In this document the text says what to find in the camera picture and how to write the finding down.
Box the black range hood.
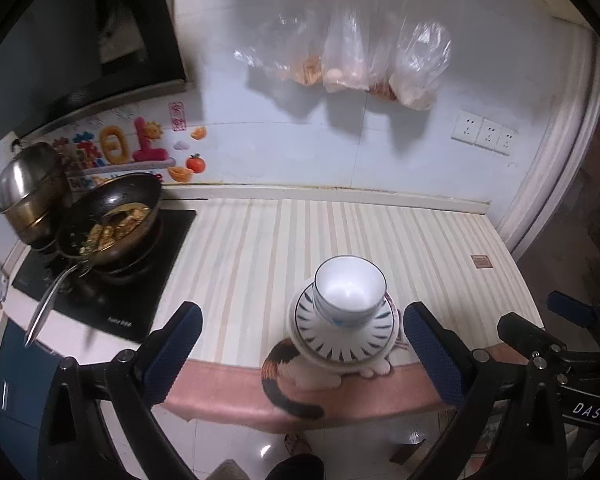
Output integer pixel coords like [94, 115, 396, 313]
[0, 0, 188, 142]

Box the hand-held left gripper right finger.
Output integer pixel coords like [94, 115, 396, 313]
[403, 301, 571, 480]

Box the white pink floral plate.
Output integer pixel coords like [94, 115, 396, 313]
[286, 290, 407, 370]

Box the brass coloured cooking pot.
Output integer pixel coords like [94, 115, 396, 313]
[2, 187, 75, 247]

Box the black induction cooktop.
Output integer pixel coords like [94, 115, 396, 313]
[12, 207, 198, 343]

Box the person's leg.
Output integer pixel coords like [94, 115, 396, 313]
[270, 454, 326, 480]

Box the letter banner wall sticker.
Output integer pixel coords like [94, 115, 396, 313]
[67, 157, 176, 183]

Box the clear plastic bag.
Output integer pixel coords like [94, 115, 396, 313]
[390, 10, 453, 111]
[232, 7, 327, 86]
[367, 5, 405, 102]
[322, 2, 372, 93]

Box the dark frying pan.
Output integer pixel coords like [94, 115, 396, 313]
[24, 172, 163, 348]

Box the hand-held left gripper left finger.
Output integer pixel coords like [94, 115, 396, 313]
[37, 301, 204, 480]

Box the blue cabinet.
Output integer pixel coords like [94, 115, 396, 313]
[0, 320, 61, 461]

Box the colourful character wall sticker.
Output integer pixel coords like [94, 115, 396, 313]
[72, 132, 103, 171]

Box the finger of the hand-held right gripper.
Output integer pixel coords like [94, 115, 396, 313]
[547, 291, 600, 356]
[497, 312, 568, 358]

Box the steel pot lid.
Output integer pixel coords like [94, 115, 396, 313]
[0, 141, 65, 211]

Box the cooked food in pan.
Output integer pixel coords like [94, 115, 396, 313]
[80, 202, 151, 256]

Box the yellow numeral wall sticker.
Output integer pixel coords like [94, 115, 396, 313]
[100, 125, 131, 165]

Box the white wall socket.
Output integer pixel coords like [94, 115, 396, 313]
[451, 110, 483, 145]
[475, 119, 503, 151]
[495, 127, 518, 157]

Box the striped cat print table mat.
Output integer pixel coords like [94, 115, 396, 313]
[150, 197, 546, 431]

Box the pink numeral wall sticker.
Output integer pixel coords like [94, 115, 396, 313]
[132, 117, 168, 162]

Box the striped slipper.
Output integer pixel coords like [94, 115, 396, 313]
[284, 432, 313, 457]

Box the white blue dotted bowl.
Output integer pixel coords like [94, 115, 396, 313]
[313, 255, 389, 329]

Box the white blue leaf pattern plate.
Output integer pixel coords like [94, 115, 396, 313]
[294, 280, 395, 362]

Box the white door frame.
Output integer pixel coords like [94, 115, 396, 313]
[495, 35, 600, 256]

